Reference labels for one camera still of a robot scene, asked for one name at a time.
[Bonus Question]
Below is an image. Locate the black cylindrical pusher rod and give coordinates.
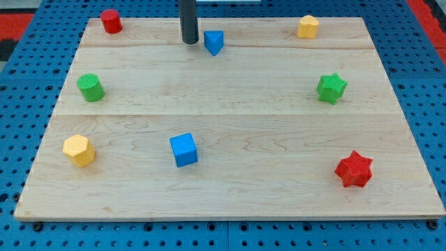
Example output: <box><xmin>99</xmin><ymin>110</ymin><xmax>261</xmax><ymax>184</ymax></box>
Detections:
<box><xmin>178</xmin><ymin>0</ymin><xmax>199</xmax><ymax>45</ymax></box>

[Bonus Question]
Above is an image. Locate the blue triangle block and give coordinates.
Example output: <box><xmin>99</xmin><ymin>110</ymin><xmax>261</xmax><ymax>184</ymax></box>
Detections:
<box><xmin>203</xmin><ymin>31</ymin><xmax>224</xmax><ymax>56</ymax></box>

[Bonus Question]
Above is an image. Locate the green star block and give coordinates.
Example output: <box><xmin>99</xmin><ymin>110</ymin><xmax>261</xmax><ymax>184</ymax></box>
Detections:
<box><xmin>316</xmin><ymin>73</ymin><xmax>348</xmax><ymax>105</ymax></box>

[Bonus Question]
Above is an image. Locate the red star block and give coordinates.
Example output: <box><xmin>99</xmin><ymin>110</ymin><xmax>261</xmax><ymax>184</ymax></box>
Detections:
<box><xmin>334</xmin><ymin>150</ymin><xmax>373</xmax><ymax>188</ymax></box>

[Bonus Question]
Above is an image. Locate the red cylinder block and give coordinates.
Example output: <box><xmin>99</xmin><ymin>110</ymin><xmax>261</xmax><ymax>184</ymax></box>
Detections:
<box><xmin>100</xmin><ymin>9</ymin><xmax>123</xmax><ymax>34</ymax></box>

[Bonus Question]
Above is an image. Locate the wooden board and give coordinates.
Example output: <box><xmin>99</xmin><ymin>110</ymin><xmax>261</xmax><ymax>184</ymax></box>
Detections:
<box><xmin>14</xmin><ymin>17</ymin><xmax>445</xmax><ymax>222</ymax></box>

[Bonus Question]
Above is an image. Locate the green cylinder block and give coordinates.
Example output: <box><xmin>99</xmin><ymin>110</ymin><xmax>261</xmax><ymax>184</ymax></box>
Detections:
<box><xmin>77</xmin><ymin>73</ymin><xmax>105</xmax><ymax>102</ymax></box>

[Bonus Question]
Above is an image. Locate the yellow heart block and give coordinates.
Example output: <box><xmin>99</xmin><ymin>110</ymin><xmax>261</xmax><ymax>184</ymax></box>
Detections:
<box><xmin>296</xmin><ymin>15</ymin><xmax>319</xmax><ymax>39</ymax></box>

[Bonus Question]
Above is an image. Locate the blue cube block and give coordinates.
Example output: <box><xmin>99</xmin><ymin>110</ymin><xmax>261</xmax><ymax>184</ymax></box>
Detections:
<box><xmin>169</xmin><ymin>133</ymin><xmax>198</xmax><ymax>167</ymax></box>

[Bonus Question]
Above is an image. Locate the yellow hexagon block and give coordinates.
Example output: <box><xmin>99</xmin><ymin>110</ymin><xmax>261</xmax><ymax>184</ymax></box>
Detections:
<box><xmin>62</xmin><ymin>135</ymin><xmax>95</xmax><ymax>167</ymax></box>

